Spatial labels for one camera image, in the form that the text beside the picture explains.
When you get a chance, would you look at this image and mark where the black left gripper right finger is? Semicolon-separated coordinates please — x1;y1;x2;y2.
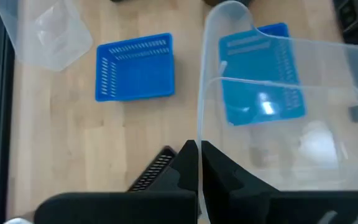
200;140;358;224

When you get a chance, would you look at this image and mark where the blue slotted plastic basket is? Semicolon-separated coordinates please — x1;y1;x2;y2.
94;32;176;103
218;22;307;127

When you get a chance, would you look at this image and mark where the black table edge rail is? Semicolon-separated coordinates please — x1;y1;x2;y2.
0;23;16;224

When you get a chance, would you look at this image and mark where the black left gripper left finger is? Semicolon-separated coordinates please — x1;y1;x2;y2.
34;139;198;224

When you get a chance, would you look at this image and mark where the clear plastic bin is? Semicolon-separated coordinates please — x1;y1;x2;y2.
196;0;358;224
0;0;94;73

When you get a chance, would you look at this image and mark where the black slotted plastic basket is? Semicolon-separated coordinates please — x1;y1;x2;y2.
127;145;177;192

